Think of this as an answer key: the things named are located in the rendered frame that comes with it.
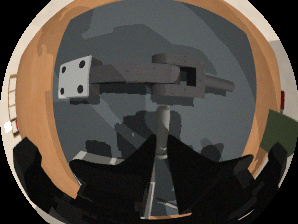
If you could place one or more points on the dark grey flat bar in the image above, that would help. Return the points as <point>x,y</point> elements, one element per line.
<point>145,73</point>

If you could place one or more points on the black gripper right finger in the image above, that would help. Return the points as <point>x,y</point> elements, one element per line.
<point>194,175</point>

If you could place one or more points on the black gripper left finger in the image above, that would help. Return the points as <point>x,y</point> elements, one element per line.
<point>131,177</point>

